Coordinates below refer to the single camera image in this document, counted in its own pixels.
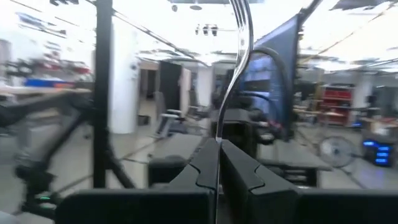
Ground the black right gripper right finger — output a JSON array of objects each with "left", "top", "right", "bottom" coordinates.
[{"left": 220, "top": 139, "right": 398, "bottom": 224}]

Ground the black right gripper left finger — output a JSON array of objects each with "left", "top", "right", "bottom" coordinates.
[{"left": 55, "top": 138, "right": 221, "bottom": 224}]

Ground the red-handled metal fork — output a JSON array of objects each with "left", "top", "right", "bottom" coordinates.
[{"left": 214, "top": 0, "right": 254, "bottom": 224}]

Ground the round floor fan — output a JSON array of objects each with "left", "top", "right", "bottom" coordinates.
[{"left": 317, "top": 135, "right": 359, "bottom": 169}]

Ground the large blue-screen monitor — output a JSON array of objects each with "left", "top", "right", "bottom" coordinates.
[{"left": 239, "top": 13, "right": 302, "bottom": 141}]

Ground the red storage shelf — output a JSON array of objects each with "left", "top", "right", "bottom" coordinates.
[{"left": 320, "top": 84, "right": 355, "bottom": 127}]

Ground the white pillar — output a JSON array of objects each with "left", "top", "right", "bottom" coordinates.
[{"left": 108, "top": 18, "right": 140, "bottom": 135}]

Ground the blue-lit computer tower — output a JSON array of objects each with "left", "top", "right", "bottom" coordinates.
[{"left": 361, "top": 129, "right": 393, "bottom": 167}]

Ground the black vertical frame post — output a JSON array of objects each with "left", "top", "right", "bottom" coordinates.
[{"left": 92, "top": 0, "right": 114, "bottom": 189}]

